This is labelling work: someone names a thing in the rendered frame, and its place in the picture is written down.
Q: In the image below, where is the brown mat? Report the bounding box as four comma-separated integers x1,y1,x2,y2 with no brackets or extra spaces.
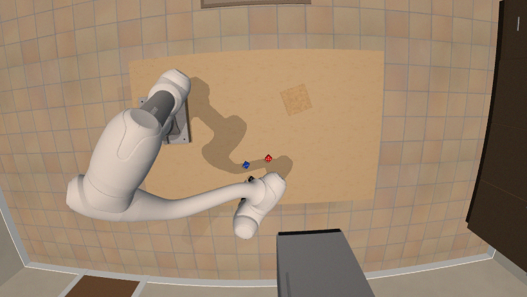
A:
280,84,312,116

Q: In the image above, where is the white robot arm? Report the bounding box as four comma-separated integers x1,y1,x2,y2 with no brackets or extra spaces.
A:
66,69,287,239

